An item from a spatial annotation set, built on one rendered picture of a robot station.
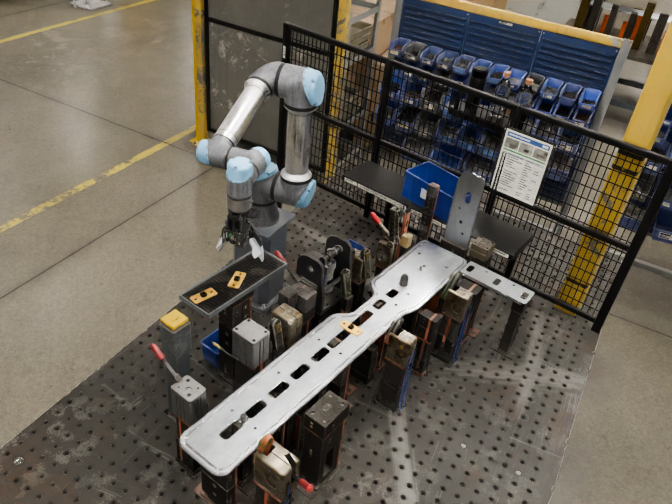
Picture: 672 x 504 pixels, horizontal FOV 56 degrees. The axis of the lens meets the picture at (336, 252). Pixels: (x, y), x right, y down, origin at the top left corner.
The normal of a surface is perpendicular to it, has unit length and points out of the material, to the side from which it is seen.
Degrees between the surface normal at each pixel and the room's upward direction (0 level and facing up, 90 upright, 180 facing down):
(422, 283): 0
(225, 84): 90
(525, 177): 90
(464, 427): 0
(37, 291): 0
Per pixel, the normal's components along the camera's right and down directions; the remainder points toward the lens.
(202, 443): 0.10, -0.80
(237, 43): -0.49, 0.46
